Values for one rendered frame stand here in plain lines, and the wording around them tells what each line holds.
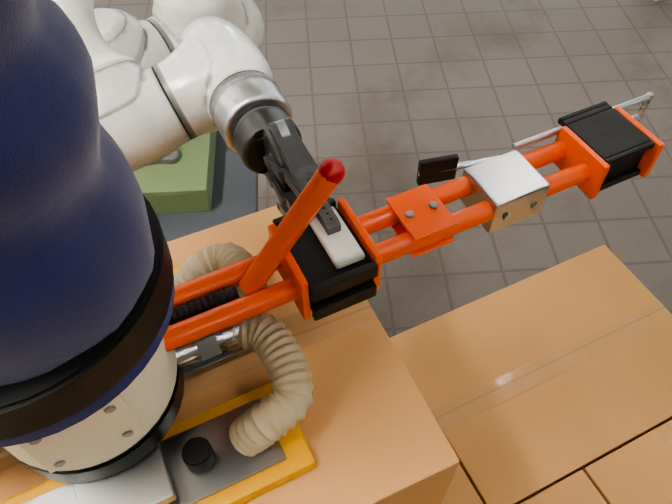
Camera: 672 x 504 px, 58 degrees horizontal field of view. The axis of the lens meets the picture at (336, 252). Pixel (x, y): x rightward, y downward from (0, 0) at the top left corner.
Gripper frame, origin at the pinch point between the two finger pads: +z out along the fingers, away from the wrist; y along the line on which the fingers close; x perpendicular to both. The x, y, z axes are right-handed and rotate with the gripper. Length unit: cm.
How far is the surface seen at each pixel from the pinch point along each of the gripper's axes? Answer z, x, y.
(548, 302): -13, -59, 66
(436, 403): -3, -24, 66
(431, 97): -144, -115, 120
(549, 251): -53, -108, 120
